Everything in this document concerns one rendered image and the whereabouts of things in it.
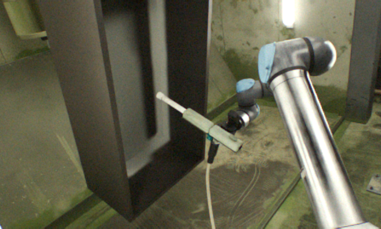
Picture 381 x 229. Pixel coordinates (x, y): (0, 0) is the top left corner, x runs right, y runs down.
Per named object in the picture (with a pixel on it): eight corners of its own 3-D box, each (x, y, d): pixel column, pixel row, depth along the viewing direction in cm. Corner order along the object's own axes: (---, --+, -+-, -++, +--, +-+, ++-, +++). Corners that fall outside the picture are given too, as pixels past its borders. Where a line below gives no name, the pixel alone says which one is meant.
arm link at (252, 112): (244, 98, 160) (245, 115, 164) (232, 108, 152) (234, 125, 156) (260, 100, 154) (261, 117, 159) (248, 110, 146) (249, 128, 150)
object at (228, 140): (233, 173, 141) (245, 139, 126) (227, 179, 138) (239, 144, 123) (159, 121, 161) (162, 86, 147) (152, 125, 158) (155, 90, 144)
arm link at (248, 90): (255, 76, 153) (257, 98, 158) (233, 80, 152) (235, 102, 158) (261, 81, 144) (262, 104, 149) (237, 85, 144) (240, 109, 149)
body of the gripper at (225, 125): (226, 145, 142) (239, 134, 150) (231, 132, 136) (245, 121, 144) (214, 137, 145) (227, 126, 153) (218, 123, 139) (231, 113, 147)
